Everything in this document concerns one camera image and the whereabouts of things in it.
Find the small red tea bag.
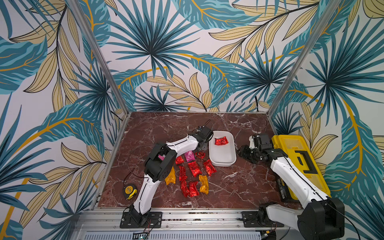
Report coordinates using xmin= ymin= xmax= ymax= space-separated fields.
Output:
xmin=175 ymin=156 xmax=185 ymax=165

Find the wide red tea bag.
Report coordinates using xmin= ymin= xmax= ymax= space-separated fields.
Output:
xmin=188 ymin=161 xmax=202 ymax=177

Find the narrow red tea bag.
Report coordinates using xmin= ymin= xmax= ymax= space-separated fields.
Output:
xmin=179 ymin=166 xmax=188 ymax=183

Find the orange tea bag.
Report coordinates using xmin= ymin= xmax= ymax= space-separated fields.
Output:
xmin=199 ymin=175 xmax=209 ymax=195
xmin=165 ymin=167 xmax=176 ymax=186

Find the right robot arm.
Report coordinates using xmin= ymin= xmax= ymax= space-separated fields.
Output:
xmin=237 ymin=134 xmax=345 ymax=240

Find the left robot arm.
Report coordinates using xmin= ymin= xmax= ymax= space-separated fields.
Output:
xmin=129 ymin=126 xmax=214 ymax=218

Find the white storage box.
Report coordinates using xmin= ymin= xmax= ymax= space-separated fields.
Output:
xmin=209 ymin=131 xmax=237 ymax=167

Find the yellow toolbox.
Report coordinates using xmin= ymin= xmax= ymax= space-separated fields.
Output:
xmin=271 ymin=135 xmax=331 ymax=202

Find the yellow tape measure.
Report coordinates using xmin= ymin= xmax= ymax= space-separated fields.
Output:
xmin=123 ymin=184 xmax=138 ymax=200

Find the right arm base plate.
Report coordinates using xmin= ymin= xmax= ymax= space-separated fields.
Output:
xmin=241 ymin=211 xmax=284 ymax=229

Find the aluminium front rail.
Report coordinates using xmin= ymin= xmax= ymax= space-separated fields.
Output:
xmin=70 ymin=208 xmax=303 ymax=240

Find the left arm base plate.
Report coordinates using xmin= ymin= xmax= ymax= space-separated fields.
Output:
xmin=120 ymin=212 xmax=163 ymax=229

